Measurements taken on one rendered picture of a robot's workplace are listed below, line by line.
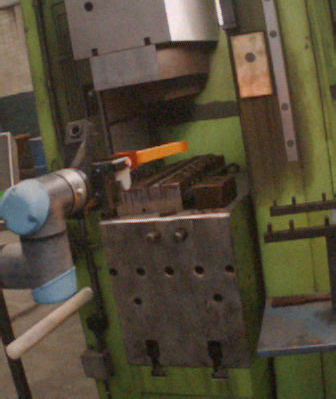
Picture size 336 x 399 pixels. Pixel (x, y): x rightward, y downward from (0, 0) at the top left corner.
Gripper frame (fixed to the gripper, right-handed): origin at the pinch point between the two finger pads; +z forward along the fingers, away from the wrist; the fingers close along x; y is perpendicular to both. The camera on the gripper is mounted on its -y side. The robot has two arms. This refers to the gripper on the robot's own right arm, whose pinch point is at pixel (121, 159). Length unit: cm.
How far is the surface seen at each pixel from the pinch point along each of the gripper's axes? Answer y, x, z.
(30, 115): -23, -527, 704
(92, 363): 73, -53, 53
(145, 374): 68, -25, 38
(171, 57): -22, -6, 51
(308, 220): 29, 24, 57
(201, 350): 59, -6, 38
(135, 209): 18, -20, 42
